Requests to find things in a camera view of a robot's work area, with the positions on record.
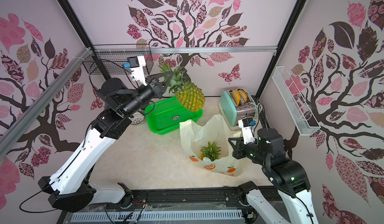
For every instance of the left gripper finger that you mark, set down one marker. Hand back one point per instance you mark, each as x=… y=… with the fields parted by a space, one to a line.
x=156 y=76
x=167 y=79

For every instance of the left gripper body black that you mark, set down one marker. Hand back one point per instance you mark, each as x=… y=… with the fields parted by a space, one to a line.
x=153 y=87

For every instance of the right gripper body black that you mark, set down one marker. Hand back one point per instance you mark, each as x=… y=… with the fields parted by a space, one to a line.
x=240 y=149

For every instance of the small pineapple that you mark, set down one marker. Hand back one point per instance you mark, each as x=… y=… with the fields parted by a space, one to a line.
x=211 y=151

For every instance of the large pineapple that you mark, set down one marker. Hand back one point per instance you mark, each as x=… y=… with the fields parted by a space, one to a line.
x=187 y=92

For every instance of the yellow plastic bag orange print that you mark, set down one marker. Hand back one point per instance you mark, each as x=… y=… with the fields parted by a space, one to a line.
x=194 y=136

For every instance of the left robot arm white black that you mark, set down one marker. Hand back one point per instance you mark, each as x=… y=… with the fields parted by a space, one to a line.
x=69 y=188

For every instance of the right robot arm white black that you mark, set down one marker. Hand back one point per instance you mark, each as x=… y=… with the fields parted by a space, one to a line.
x=287 y=176

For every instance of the green plastic basket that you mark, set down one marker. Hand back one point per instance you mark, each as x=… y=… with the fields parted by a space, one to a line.
x=166 y=115

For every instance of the white sink strainer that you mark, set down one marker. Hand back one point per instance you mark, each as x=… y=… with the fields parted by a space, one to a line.
x=137 y=118

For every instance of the mint green toaster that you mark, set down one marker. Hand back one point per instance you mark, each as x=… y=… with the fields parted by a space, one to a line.
x=233 y=113

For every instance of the yellow bread slice in toaster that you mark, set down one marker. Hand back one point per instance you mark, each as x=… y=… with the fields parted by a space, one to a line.
x=236 y=97

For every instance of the orange bread slice in toaster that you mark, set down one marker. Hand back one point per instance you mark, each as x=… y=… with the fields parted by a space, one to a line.
x=243 y=95

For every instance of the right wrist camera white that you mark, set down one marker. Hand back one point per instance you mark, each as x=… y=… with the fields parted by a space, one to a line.
x=246 y=125

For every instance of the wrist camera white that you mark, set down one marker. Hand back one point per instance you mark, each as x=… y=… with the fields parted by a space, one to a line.
x=246 y=125
x=136 y=65

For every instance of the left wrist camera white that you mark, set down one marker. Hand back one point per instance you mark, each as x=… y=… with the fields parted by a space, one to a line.
x=136 y=65

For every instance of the black wire wall basket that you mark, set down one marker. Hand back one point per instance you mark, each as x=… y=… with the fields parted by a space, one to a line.
x=111 y=59

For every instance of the white wire wall shelf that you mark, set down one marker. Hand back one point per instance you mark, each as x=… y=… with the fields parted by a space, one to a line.
x=290 y=88

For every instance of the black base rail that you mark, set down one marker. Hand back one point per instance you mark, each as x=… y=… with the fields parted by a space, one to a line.
x=225 y=198

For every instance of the white slotted cable duct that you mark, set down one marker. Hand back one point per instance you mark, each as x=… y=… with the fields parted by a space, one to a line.
x=155 y=216

